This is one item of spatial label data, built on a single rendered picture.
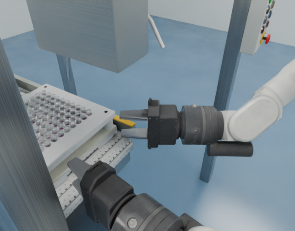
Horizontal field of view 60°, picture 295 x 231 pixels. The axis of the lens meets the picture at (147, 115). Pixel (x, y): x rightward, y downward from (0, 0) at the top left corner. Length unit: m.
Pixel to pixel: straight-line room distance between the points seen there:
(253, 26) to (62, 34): 0.74
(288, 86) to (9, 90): 0.53
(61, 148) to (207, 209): 1.12
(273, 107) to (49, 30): 0.47
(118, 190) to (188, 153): 1.40
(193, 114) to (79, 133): 0.24
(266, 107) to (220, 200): 1.07
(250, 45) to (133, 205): 0.86
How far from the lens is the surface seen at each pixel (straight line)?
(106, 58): 0.47
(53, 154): 0.53
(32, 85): 0.85
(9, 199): 0.31
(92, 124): 0.58
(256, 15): 1.07
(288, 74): 0.63
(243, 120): 0.55
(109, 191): 0.40
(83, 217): 0.88
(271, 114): 0.57
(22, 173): 0.30
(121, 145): 0.63
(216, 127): 0.54
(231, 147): 0.59
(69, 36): 0.52
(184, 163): 1.71
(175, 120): 0.53
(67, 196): 0.55
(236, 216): 1.54
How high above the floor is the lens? 1.26
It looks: 38 degrees down
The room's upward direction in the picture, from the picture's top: straight up
